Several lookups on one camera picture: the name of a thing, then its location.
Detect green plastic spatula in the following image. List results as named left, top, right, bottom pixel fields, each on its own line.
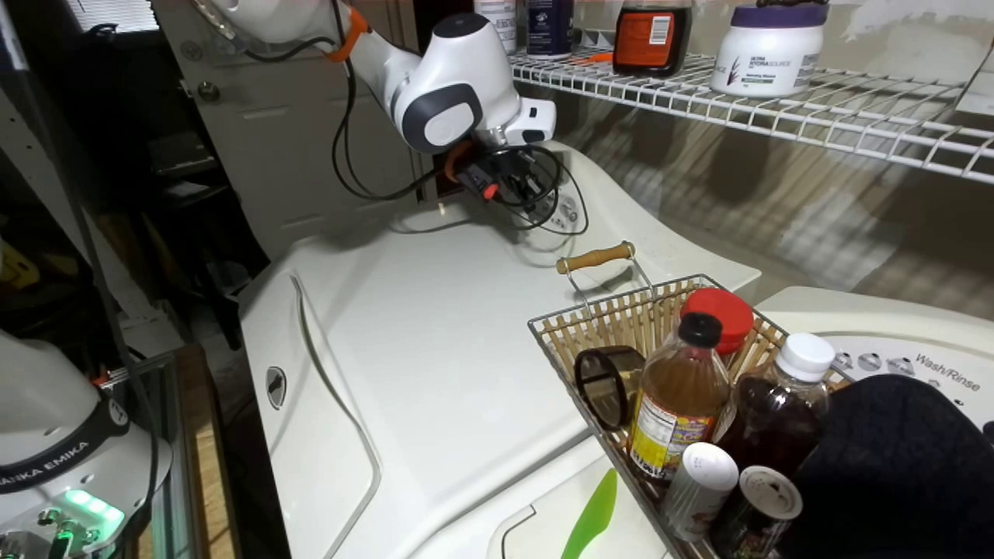
left=560, top=468, right=619, bottom=559

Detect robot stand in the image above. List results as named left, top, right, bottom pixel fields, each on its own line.
left=99, top=344, right=243, bottom=559

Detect dark can with white lid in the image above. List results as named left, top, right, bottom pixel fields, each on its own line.
left=710, top=465, right=804, bottom=559

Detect dark blue cloth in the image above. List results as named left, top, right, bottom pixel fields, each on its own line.
left=775, top=373, right=994, bottom=559

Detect vinegar bottle with black cap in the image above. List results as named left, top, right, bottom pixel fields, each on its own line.
left=627, top=311, right=732, bottom=484

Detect white wire shelf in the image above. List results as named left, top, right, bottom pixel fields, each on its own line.
left=509, top=30, right=994, bottom=186

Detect wire basket with wooden handle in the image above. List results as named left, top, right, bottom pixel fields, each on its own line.
left=528, top=241, right=857, bottom=559

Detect window blinds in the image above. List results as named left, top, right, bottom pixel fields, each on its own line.
left=65, top=0, right=161, bottom=34

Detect brown bottle with orange label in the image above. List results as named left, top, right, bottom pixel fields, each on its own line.
left=612, top=0, right=694, bottom=78

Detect washing machine lid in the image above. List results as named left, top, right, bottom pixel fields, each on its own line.
left=290, top=208, right=700, bottom=559

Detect jar with red lid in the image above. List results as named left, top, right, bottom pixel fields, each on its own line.
left=680, top=287, right=755, bottom=358

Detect white jar with purple lid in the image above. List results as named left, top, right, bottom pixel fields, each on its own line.
left=710, top=3, right=830, bottom=99

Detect white washing machine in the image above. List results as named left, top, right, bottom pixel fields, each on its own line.
left=237, top=140, right=763, bottom=559

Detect dark bottle with white cap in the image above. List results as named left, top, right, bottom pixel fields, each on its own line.
left=714, top=332, right=836, bottom=476

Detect black round mesh filter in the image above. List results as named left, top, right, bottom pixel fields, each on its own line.
left=574, top=345, right=646, bottom=432

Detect dark blue bottle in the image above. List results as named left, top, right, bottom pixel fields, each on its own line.
left=526, top=0, right=576, bottom=60

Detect white laundry appliance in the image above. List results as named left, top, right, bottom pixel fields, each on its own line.
left=412, top=286, right=994, bottom=559

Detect grey door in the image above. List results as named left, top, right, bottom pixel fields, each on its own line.
left=151, top=0, right=437, bottom=259

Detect white cylindrical container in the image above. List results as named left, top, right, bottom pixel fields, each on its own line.
left=662, top=442, right=739, bottom=543

